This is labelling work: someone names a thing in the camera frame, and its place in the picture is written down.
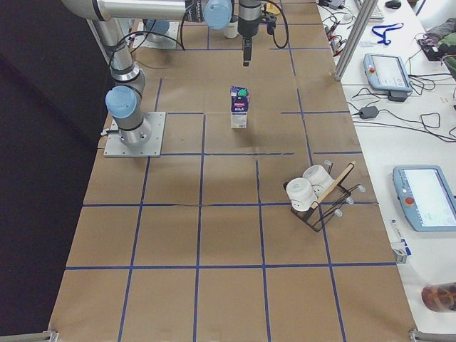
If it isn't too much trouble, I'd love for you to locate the black power adapter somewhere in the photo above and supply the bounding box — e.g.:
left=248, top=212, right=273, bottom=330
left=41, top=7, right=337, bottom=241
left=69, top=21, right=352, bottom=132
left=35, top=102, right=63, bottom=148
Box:
left=358, top=105, right=379, bottom=120

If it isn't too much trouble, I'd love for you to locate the black wire cup rack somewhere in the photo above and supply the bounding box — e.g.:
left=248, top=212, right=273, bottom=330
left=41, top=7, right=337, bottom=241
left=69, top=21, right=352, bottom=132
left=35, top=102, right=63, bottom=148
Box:
left=283, top=160, right=366, bottom=232

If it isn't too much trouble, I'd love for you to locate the aluminium frame post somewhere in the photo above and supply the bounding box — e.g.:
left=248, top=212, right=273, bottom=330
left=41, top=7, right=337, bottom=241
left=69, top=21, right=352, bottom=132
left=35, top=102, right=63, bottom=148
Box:
left=333, top=0, right=378, bottom=81

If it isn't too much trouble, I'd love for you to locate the white cup front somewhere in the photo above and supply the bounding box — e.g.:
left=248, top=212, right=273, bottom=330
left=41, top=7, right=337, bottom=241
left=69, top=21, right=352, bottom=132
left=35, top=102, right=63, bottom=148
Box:
left=286, top=177, right=317, bottom=212

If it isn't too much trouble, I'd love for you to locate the wooden rack handle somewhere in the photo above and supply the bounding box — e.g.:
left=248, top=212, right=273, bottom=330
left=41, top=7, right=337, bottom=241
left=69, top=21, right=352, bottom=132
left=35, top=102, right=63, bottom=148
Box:
left=311, top=160, right=356, bottom=209

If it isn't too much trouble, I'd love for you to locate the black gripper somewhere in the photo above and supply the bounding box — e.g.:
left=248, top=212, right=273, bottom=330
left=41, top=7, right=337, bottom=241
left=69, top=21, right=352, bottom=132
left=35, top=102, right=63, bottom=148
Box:
left=238, top=0, right=276, bottom=66

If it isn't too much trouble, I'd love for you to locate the white cup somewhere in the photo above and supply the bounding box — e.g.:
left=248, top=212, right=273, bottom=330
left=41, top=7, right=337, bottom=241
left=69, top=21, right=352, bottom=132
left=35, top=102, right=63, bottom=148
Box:
left=286, top=177, right=317, bottom=212
left=302, top=165, right=334, bottom=197

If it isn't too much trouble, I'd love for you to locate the white grey mug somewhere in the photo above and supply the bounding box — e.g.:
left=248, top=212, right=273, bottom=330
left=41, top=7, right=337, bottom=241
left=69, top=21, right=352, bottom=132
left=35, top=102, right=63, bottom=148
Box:
left=224, top=21, right=238, bottom=39

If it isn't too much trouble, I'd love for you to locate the small blue white box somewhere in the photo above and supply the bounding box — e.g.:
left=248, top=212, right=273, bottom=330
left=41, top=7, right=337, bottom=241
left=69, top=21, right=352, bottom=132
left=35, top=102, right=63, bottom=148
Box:
left=390, top=239, right=411, bottom=264

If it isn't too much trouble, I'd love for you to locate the white cup rear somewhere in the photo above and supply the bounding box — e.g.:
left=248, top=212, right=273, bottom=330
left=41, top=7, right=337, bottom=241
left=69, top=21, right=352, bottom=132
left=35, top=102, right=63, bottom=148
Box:
left=302, top=165, right=334, bottom=197

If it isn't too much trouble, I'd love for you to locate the blue milk carton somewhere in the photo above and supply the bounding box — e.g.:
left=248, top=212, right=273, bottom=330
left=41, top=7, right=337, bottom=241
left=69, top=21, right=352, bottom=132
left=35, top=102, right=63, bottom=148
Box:
left=230, top=85, right=250, bottom=129

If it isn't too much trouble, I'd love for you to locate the blue lanyard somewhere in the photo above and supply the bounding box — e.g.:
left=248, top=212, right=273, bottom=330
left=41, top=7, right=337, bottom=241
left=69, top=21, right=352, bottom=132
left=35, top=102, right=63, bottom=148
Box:
left=371, top=22, right=405, bottom=46

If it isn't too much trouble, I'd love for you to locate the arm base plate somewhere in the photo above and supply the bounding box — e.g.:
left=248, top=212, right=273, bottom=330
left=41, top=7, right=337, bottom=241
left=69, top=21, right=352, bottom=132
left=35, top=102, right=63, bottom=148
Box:
left=131, top=20, right=180, bottom=50
left=103, top=112, right=166, bottom=157

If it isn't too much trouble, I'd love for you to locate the brown paper table cover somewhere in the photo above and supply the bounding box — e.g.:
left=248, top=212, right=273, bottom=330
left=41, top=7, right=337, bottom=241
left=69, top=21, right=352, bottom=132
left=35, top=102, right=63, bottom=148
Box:
left=50, top=1, right=415, bottom=341

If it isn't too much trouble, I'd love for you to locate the blue teach pendant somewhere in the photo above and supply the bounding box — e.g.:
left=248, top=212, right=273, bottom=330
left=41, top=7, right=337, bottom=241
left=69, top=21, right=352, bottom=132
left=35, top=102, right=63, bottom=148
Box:
left=363, top=53, right=413, bottom=93
left=393, top=165, right=455, bottom=232

